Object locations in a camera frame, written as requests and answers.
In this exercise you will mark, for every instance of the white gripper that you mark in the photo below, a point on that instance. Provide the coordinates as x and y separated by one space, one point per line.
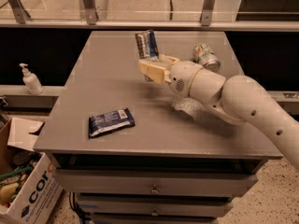
182 76

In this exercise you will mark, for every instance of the silver blue redbull can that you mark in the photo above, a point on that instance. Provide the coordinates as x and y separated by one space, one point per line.
147 47

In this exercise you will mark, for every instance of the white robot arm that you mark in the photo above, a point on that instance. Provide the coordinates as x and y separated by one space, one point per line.
236 100

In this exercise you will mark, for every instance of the dark blue snack packet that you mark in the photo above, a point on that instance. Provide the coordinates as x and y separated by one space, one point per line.
110 122

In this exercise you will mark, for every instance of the grey drawer cabinet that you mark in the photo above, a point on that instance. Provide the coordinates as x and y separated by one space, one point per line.
170 135

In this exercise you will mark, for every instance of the white pump dispenser bottle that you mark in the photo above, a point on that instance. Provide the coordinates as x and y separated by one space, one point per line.
30 80

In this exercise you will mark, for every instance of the upper grey drawer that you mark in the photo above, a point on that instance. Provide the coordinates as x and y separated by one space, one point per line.
155 183

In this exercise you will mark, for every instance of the grey drawer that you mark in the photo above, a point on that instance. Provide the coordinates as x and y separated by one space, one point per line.
153 206
155 183

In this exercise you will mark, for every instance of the lower grey drawer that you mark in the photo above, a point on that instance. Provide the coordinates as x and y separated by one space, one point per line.
153 206

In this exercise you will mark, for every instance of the white cardboard box with lettering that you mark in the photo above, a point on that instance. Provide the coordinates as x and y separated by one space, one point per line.
28 190

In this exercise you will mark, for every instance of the metal railing post right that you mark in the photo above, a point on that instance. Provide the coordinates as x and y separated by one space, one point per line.
207 12

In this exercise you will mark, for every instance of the metal railing post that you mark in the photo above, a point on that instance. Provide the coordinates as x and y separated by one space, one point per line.
90 11
20 14
207 12

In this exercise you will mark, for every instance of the metal railing post middle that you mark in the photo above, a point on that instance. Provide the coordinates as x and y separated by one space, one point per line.
90 11

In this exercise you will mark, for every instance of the metal railing post left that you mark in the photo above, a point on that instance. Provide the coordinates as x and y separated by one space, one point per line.
20 14

